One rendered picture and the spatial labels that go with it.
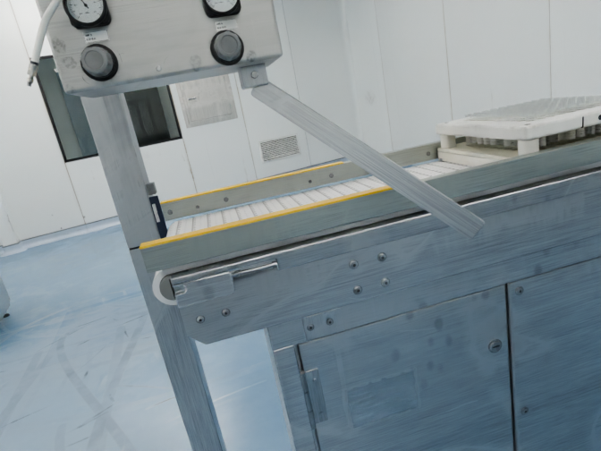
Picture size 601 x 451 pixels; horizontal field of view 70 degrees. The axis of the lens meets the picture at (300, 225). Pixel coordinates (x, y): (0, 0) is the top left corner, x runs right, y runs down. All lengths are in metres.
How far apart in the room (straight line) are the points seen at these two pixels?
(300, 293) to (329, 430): 0.27
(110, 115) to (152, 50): 0.34
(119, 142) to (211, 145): 5.08
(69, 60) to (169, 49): 0.09
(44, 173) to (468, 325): 5.38
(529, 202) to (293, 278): 0.35
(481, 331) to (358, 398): 0.23
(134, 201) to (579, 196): 0.71
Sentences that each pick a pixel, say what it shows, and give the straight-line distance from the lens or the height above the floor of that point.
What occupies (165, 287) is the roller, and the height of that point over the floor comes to 0.87.
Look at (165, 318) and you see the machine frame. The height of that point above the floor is 0.71.
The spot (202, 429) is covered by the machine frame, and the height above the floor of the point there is 0.45.
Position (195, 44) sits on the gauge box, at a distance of 0.48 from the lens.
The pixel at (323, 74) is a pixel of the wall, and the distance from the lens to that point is 6.48.
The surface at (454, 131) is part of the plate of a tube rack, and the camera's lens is 0.83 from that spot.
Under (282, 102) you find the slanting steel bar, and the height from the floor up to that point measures 1.06.
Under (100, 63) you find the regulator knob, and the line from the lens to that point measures 0.46.
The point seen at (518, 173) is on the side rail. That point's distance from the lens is 0.66.
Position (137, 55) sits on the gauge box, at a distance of 0.48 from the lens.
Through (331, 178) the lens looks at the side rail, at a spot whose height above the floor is 0.91.
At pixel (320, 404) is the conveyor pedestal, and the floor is 0.61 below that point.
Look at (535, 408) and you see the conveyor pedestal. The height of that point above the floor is 0.47.
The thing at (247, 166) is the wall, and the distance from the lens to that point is 6.00.
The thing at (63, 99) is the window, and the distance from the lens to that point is 5.76.
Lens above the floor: 1.06
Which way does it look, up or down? 16 degrees down
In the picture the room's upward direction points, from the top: 11 degrees counter-clockwise
